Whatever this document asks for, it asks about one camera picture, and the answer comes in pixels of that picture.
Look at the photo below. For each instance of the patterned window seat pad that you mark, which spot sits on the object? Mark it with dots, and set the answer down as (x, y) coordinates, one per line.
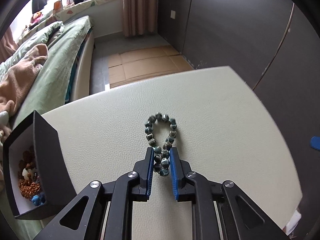
(105, 16)

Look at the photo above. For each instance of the white wall socket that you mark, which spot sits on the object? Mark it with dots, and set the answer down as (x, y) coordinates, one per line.
(173, 14)

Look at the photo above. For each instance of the colourful plush toy on sill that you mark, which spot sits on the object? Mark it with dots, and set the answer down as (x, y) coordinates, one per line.
(35, 19)

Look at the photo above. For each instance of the orange item on sill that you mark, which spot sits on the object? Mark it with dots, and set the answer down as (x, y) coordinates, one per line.
(57, 7)

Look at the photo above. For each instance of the pink fleece blanket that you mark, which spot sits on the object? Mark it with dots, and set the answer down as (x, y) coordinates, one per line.
(20, 77)

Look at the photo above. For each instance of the bed with green sheet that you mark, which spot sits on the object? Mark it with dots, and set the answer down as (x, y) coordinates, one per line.
(52, 87)

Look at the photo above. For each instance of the pink right curtain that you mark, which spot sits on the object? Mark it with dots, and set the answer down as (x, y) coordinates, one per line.
(139, 17)

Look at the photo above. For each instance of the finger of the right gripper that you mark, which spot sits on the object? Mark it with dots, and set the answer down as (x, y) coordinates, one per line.
(315, 143)

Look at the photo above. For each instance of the light green duvet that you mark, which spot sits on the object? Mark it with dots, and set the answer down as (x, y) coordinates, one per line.
(47, 35)

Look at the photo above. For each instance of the dark hanging clothes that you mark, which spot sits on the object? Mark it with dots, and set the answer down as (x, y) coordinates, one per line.
(40, 0)

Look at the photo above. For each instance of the black jewelry box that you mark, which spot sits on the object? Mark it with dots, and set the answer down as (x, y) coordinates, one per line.
(35, 132)

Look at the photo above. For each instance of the brown rudraksha bead mala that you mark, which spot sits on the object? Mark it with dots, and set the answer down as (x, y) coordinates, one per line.
(28, 176)

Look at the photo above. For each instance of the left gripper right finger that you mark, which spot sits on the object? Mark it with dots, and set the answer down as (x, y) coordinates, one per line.
(181, 188)

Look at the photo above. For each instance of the flattened cardboard sheets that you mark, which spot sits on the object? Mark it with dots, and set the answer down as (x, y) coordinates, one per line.
(141, 64)

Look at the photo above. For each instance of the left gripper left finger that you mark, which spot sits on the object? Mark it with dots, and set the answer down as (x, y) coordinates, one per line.
(141, 192)

